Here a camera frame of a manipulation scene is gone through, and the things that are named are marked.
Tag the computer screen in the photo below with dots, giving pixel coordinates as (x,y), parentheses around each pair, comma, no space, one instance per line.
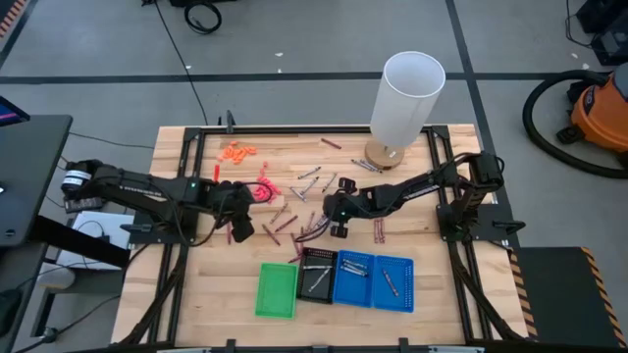
(10,115)

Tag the orange shop vacuum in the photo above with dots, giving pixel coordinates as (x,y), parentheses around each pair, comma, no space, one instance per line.
(598,113)
(527,115)

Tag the black equipment case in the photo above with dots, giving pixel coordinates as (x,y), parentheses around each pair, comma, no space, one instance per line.
(611,29)

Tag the black desk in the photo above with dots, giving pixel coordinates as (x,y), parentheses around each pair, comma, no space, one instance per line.
(29,171)

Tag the black desk crossbar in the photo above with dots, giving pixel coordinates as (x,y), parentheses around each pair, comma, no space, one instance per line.
(73,240)

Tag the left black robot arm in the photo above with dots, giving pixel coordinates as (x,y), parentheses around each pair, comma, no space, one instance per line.
(147,188)

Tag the white box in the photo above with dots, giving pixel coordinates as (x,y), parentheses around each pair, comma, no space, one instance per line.
(118,225)

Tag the green plastic basket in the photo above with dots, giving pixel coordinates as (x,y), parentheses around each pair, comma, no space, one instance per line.
(276,294)

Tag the black hazard-striped platform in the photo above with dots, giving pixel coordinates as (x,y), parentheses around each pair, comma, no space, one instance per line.
(564,294)

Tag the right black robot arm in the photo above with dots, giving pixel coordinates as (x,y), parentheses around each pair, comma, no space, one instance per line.
(417,188)

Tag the black plastic basket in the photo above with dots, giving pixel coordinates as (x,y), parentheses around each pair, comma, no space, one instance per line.
(302,277)

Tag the silver screws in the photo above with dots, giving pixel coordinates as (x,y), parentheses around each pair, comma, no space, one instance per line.
(310,185)

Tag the white rounded object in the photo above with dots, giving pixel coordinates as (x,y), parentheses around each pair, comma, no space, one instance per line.
(54,278)

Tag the bright red crayon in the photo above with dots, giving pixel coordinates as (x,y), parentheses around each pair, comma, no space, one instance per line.
(216,172)

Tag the grey crayon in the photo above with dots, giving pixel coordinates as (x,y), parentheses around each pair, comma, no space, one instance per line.
(319,280)
(309,172)
(360,164)
(329,182)
(353,270)
(317,267)
(371,166)
(354,263)
(297,193)

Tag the black aluminium table frame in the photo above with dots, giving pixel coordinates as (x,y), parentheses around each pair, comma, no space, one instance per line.
(294,130)

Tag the blue plastic basket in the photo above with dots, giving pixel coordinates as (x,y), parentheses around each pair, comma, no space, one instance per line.
(380,299)
(353,291)

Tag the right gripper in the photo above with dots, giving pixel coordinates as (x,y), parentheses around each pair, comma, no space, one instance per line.
(349,206)

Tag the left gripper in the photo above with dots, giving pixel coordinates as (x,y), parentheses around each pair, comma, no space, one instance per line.
(235,201)

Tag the white cylindrical table lamp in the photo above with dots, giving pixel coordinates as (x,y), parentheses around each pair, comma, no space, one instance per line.
(404,98)

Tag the black power adapter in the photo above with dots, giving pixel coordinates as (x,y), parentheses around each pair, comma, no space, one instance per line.
(83,204)

